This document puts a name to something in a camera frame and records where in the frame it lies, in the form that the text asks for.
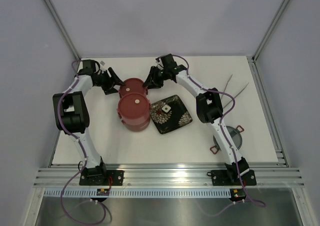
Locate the slotted white cable duct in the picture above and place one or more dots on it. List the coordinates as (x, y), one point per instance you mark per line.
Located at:
(153, 193)

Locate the grey transparent lid red handles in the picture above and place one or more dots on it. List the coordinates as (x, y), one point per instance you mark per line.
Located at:
(236, 136)

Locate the dark pink bowl front left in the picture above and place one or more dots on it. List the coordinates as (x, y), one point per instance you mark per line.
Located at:
(138, 127)

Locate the left aluminium post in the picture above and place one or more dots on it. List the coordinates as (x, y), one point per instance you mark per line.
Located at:
(61, 28)

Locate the dark red lid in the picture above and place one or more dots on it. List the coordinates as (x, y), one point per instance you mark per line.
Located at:
(135, 99)
(132, 85)

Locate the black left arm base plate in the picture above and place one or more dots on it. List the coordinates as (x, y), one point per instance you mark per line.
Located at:
(94, 177)

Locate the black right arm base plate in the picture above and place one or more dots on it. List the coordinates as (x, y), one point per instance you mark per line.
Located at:
(220, 178)

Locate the pink bowl with handles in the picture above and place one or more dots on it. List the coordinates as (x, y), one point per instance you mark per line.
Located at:
(134, 115)

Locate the aluminium post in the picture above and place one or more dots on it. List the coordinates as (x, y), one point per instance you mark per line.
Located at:
(61, 28)
(271, 28)

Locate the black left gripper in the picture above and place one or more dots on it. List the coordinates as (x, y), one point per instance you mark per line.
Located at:
(109, 88)

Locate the metal food tongs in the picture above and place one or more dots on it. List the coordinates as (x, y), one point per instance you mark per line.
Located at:
(234, 87)

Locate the white sushi cube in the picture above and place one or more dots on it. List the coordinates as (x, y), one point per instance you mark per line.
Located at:
(166, 108)

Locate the aluminium front rail frame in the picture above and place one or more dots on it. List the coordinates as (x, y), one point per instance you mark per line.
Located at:
(189, 175)

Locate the black floral square plate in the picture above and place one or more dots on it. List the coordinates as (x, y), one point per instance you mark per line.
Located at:
(176, 118)

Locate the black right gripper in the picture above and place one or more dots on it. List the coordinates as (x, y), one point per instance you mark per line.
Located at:
(152, 79)

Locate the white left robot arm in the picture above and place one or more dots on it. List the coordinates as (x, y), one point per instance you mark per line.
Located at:
(72, 117)

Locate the right aluminium post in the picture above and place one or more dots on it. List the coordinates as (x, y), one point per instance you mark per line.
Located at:
(271, 28)

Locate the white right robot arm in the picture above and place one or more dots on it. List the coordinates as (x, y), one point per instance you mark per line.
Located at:
(209, 110)

